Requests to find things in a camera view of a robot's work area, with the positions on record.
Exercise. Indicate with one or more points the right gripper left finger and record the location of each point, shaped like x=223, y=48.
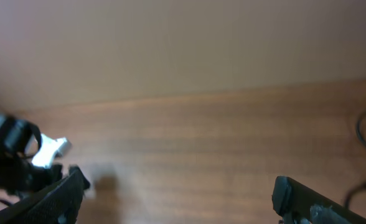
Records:
x=57, y=203

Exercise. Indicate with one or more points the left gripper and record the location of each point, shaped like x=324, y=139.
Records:
x=41, y=178

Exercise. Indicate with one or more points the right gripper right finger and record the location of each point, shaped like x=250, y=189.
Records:
x=295, y=204

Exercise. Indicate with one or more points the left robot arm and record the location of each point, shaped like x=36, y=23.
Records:
x=27, y=156

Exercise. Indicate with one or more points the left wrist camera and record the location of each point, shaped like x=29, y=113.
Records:
x=49, y=150

